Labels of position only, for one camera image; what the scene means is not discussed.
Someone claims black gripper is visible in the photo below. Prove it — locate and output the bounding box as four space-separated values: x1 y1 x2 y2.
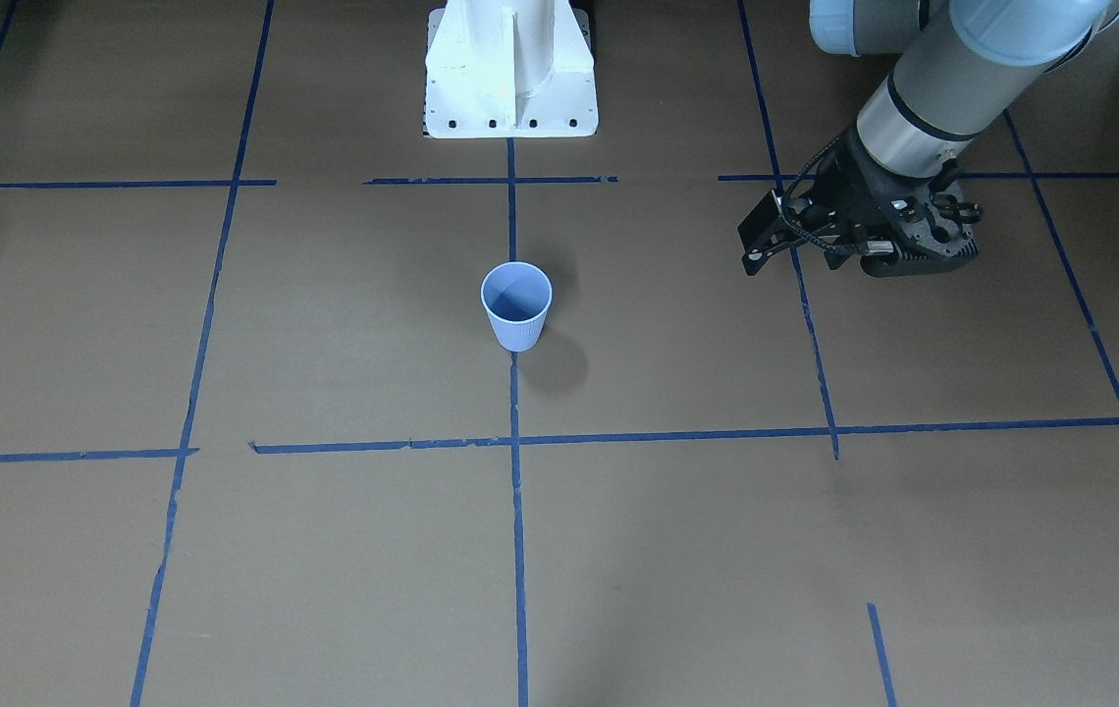
736 128 982 279

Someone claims blue paper cup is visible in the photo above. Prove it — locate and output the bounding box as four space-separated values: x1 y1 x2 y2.
479 261 554 354

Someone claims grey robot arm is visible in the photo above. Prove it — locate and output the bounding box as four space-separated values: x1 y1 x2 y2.
736 1 1119 279

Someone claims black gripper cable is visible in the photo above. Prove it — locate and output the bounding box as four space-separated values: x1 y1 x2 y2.
775 136 888 254

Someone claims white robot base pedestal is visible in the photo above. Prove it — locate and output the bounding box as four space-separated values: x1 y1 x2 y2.
422 1 600 139

